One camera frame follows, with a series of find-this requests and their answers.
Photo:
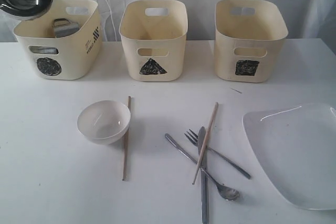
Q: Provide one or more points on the steel table knife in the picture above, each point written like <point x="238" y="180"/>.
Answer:
<point x="204" y="197"/>

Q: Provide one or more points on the white plastic bowl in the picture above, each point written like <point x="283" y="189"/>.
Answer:
<point x="104" y="122"/>

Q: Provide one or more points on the steel mug with loop handle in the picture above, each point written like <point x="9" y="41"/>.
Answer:
<point x="63" y="27"/>

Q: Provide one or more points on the steel mug with wire handle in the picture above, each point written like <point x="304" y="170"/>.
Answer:
<point x="44" y="50"/>

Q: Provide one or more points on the wooden chopstick left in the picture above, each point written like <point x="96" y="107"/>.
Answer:
<point x="125" y="145"/>

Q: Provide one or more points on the wooden chopstick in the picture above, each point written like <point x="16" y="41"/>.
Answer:
<point x="125" y="145"/>
<point x="205" y="141"/>

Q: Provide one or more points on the steel fork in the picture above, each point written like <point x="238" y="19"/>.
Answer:
<point x="193" y="138"/>

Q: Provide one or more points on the wooden chopstick right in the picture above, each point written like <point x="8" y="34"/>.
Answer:
<point x="205" y="141"/>

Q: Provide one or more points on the cream bin with black triangle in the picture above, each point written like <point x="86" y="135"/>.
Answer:
<point x="153" y="35"/>

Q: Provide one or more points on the cream bin with black circle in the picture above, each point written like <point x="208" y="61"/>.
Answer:
<point x="77" y="52"/>

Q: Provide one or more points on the cream bin with black square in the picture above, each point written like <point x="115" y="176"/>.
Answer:
<point x="249" y="35"/>

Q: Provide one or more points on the steel spoon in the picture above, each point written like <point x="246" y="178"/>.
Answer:
<point x="225" y="192"/>

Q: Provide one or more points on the white square plate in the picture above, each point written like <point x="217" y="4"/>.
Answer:
<point x="295" y="147"/>

